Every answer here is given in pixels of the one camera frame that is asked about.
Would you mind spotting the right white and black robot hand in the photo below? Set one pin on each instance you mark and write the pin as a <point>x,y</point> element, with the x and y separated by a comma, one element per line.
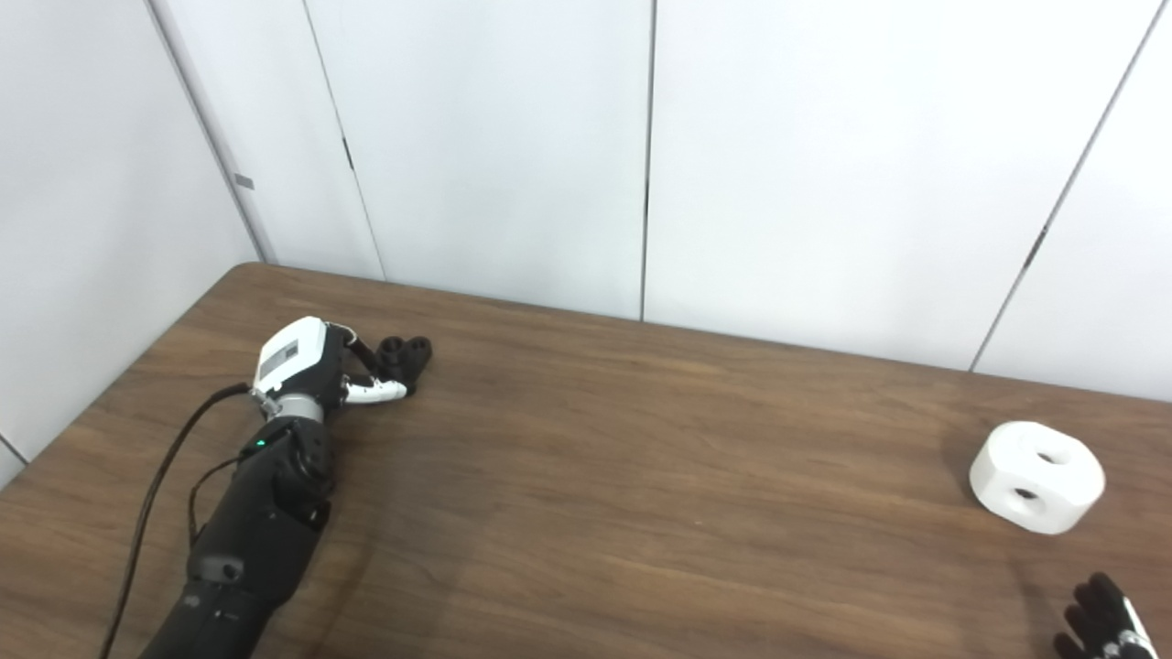
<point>1099,631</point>

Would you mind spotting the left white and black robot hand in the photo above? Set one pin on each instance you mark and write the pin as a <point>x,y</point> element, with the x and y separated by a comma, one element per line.
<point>293,357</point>

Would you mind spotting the black flanged holder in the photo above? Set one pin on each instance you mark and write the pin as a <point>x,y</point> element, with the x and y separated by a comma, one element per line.
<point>410,361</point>

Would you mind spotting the round white piece with holes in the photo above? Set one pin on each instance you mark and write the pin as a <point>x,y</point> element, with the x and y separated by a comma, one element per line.
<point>1007,467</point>

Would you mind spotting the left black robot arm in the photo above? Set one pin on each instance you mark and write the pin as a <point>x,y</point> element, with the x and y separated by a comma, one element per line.
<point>265,522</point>

